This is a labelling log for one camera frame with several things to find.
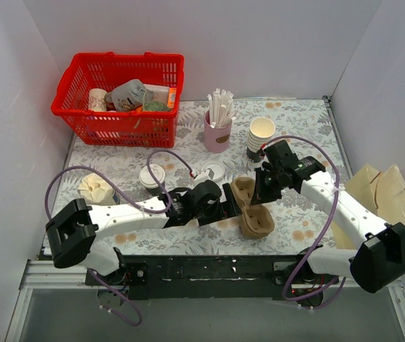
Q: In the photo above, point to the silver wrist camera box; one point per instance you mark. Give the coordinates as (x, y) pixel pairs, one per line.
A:
(203, 176)

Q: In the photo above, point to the red plastic shopping basket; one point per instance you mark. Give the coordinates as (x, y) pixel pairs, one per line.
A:
(107, 71)

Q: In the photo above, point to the white wrapped straws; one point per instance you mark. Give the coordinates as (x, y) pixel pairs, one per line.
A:
(221, 108)

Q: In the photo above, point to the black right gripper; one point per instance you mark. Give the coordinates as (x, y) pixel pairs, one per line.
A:
(263, 183)

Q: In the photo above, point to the white plastic cup lid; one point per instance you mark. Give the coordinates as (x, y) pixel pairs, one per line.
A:
(149, 176)

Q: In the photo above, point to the floral patterned table mat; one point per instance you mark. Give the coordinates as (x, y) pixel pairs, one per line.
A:
(308, 128)

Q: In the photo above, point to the pink straw holder cup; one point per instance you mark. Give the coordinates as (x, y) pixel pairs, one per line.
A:
(216, 140)

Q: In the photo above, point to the orange and white package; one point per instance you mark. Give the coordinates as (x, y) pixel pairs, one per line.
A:
(163, 94)

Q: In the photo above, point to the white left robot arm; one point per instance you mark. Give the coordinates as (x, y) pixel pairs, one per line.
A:
(77, 234)

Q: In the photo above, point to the brown cardboard cup carrier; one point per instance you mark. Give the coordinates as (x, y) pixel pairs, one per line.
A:
(256, 221)

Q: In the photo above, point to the grey crumpled snack bag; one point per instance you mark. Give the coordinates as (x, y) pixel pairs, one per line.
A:
(128, 96)

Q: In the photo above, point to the aluminium frame rail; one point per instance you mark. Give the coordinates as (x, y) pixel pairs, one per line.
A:
(56, 305)

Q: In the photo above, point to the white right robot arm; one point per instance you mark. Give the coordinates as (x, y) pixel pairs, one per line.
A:
(378, 257)

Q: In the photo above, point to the green round item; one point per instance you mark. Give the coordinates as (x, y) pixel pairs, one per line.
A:
(155, 106)

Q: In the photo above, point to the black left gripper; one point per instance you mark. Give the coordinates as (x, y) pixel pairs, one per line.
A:
(229, 199)

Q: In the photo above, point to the white printed cup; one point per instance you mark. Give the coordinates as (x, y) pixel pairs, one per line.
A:
(96, 100)

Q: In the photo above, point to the black single paper cup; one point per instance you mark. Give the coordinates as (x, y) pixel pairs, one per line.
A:
(157, 190)

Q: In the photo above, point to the cream paper bag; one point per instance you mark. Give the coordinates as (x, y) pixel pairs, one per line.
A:
(381, 193)

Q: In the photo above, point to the cream crumpled napkin bundle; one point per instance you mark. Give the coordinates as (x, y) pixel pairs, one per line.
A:
(95, 190)

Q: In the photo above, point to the stack of paper cups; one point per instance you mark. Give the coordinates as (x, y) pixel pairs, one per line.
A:
(261, 130)

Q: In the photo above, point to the white plastic cup lids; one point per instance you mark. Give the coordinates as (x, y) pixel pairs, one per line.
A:
(218, 169)

